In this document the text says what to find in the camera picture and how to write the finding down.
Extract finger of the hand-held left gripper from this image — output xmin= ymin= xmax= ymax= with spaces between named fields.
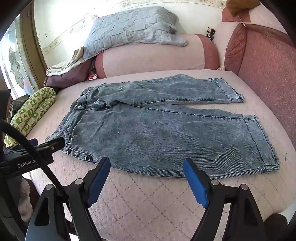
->
xmin=35 ymin=137 xmax=66 ymax=154

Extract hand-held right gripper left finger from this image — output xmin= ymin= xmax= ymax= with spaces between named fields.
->
xmin=24 ymin=157 xmax=111 ymax=241

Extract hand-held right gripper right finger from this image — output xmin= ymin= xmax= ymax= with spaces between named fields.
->
xmin=183 ymin=158 xmax=266 ymax=241

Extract blue acid-wash denim pants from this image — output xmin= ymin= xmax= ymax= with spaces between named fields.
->
xmin=46 ymin=74 xmax=281 ymax=180

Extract person's left hand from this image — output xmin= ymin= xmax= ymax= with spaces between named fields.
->
xmin=18 ymin=178 xmax=32 ymax=216

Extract green printed cloth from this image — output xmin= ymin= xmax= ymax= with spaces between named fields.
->
xmin=5 ymin=88 xmax=56 ymax=146

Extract bed with pink quilted sheet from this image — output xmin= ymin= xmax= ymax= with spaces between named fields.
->
xmin=22 ymin=70 xmax=296 ymax=241

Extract dark olive cloth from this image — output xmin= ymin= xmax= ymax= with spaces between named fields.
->
xmin=7 ymin=94 xmax=30 ymax=123

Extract cream crumpled cloth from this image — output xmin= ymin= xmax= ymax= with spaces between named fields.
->
xmin=46 ymin=46 xmax=86 ymax=77

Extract stained glass window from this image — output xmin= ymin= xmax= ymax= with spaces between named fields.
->
xmin=0 ymin=14 xmax=48 ymax=100

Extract pink bolster with maroon ends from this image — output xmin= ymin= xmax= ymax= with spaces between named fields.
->
xmin=95 ymin=34 xmax=220 ymax=79

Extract maroon speckled backrest cushion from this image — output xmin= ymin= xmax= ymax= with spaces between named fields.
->
xmin=224 ymin=23 xmax=296 ymax=149

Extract grey-blue quilted blanket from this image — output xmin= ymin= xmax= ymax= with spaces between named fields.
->
xmin=83 ymin=6 xmax=187 ymax=60

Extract pink cushion with maroon corner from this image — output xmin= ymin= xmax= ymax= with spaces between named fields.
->
xmin=221 ymin=7 xmax=289 ymax=35

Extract brown cloth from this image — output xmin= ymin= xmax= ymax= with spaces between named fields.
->
xmin=225 ymin=0 xmax=262 ymax=18

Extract black cable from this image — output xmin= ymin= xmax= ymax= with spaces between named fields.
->
xmin=0 ymin=120 xmax=68 ymax=200

